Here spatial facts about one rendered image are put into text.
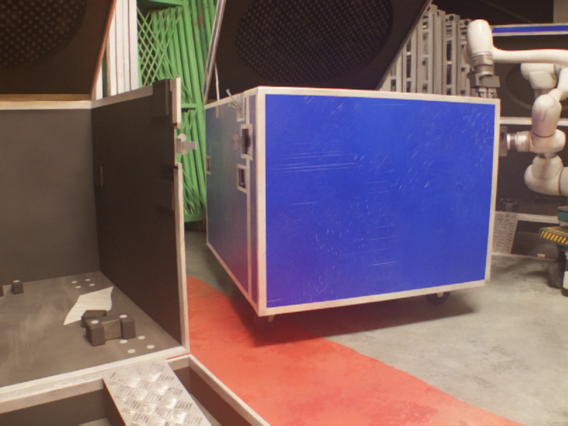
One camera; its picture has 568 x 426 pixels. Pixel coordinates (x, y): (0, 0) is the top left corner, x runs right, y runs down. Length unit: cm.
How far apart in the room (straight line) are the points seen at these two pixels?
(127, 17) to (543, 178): 274
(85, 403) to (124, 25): 257
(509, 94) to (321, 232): 348
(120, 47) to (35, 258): 167
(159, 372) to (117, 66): 239
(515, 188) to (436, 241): 324
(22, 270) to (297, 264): 122
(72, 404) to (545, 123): 196
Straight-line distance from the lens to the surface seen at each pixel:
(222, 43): 250
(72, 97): 228
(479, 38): 222
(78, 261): 233
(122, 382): 137
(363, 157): 178
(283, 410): 151
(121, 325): 158
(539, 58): 233
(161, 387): 135
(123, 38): 343
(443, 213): 200
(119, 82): 338
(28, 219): 226
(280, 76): 282
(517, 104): 504
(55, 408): 142
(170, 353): 148
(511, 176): 518
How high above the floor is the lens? 81
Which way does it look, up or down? 10 degrees down
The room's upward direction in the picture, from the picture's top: straight up
